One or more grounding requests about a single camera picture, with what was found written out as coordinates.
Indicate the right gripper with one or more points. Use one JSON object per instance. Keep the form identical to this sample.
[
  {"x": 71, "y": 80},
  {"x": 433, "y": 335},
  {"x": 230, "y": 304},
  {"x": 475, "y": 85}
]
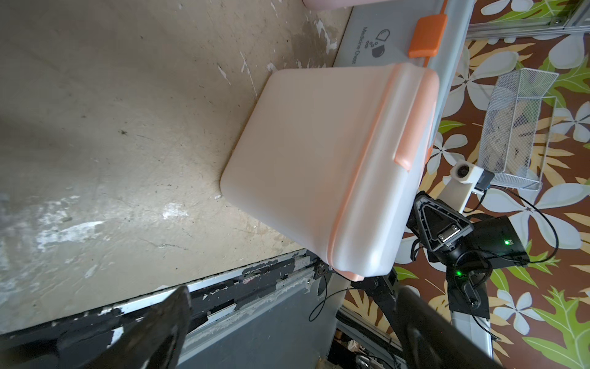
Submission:
[{"x": 439, "y": 228}]

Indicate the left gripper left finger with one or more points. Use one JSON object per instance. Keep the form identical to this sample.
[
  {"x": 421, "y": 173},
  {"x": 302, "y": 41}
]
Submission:
[{"x": 154, "y": 342}]

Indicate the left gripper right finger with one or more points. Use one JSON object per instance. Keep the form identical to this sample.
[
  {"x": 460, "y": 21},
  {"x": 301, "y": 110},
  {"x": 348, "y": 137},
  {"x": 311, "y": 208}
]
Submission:
[{"x": 429, "y": 341}]

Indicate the white first aid kit box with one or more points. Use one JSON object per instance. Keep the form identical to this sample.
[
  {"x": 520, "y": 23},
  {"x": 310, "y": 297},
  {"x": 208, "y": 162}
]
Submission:
[{"x": 333, "y": 158}]

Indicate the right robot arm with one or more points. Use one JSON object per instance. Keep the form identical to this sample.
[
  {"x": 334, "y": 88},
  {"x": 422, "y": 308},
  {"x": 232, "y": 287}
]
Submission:
[{"x": 469, "y": 250}]

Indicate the blue orange first aid kit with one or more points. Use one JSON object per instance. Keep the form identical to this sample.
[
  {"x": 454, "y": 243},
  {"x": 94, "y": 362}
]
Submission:
[{"x": 380, "y": 34}]

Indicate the pink first aid kit box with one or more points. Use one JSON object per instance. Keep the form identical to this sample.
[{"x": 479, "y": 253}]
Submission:
[{"x": 327, "y": 5}]

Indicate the white mesh basket right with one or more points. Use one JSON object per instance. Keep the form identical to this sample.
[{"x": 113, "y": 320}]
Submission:
[{"x": 510, "y": 128}]

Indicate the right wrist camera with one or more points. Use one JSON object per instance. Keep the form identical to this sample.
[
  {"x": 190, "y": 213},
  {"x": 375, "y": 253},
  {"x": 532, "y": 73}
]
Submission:
[{"x": 465, "y": 179}]

